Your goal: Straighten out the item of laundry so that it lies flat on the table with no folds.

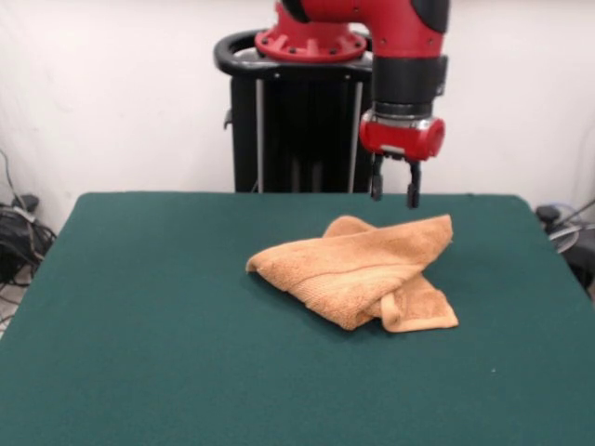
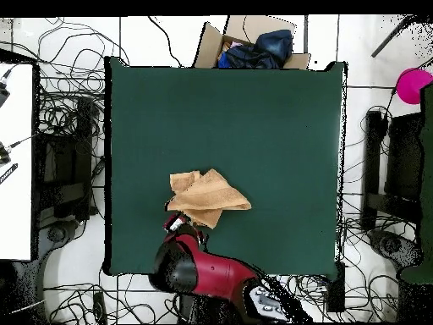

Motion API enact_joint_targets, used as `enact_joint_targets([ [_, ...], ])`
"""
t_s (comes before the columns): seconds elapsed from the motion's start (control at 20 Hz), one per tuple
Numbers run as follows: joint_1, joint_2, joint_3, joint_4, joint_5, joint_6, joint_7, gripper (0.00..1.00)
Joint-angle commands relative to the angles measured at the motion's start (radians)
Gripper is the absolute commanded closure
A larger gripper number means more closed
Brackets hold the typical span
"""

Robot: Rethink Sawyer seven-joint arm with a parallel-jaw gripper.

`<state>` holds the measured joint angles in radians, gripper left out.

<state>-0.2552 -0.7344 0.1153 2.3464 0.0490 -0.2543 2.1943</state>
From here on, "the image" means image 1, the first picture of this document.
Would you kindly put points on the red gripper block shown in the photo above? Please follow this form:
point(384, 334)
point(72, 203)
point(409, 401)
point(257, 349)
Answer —
point(404, 139)

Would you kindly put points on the tan terry towel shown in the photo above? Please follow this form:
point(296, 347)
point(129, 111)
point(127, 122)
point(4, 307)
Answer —
point(353, 274)

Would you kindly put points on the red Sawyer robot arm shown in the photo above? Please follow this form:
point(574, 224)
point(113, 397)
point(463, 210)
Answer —
point(400, 28)

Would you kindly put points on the dark green table cloth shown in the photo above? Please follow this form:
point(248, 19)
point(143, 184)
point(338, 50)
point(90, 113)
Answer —
point(186, 325)

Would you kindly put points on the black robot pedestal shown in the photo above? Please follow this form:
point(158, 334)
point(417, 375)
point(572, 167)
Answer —
point(302, 139)

